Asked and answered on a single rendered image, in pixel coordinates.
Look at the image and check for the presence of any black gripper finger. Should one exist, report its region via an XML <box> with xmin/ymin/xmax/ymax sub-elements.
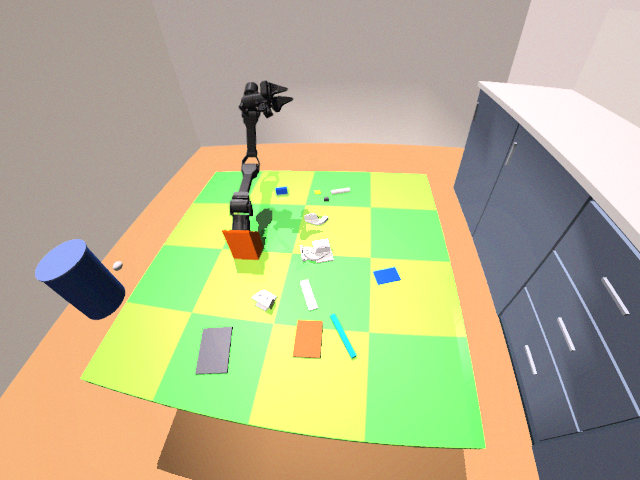
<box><xmin>268</xmin><ymin>82</ymin><xmax>287</xmax><ymax>98</ymax></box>
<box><xmin>278</xmin><ymin>96</ymin><xmax>294</xmax><ymax>110</ymax></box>

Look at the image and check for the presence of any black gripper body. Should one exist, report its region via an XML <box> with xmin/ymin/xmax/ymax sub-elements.
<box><xmin>253</xmin><ymin>80</ymin><xmax>280</xmax><ymax>112</ymax></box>

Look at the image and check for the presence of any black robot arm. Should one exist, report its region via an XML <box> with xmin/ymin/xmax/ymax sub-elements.
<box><xmin>229</xmin><ymin>82</ymin><xmax>273</xmax><ymax>231</ymax></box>

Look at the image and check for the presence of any cyan flat bar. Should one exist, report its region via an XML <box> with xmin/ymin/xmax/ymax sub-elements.
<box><xmin>330</xmin><ymin>314</ymin><xmax>356</xmax><ymax>359</ymax></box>

